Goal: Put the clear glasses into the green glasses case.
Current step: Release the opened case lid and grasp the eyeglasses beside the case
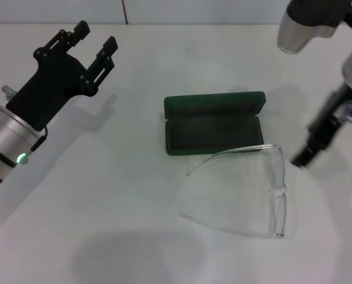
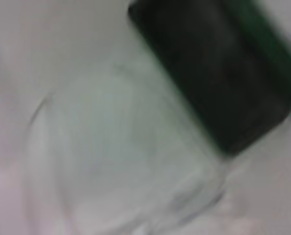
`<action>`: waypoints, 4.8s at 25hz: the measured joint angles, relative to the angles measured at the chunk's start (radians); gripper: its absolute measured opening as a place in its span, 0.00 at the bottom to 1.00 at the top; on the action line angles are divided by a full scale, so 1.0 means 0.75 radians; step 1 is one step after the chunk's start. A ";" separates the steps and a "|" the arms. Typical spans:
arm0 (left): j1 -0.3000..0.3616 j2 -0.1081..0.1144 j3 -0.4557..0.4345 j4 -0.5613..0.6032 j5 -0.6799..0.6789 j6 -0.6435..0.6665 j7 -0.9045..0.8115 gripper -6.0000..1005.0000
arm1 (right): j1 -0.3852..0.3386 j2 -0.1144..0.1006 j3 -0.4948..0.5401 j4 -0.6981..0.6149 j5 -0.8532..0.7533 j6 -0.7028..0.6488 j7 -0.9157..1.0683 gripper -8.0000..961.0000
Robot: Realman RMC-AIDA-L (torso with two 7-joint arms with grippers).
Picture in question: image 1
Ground silver left gripper connector stub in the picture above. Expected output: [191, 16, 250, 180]
[1, 85, 17, 103]

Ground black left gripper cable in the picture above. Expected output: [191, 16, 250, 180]
[18, 125, 49, 165]

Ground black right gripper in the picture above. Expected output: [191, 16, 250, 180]
[290, 84, 352, 168]

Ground clear white glasses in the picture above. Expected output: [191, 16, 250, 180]
[180, 143, 288, 240]

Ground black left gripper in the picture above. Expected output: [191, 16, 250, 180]
[5, 20, 119, 133]

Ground green glasses case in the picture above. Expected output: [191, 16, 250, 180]
[163, 91, 267, 157]

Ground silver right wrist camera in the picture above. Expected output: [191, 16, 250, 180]
[276, 0, 352, 56]

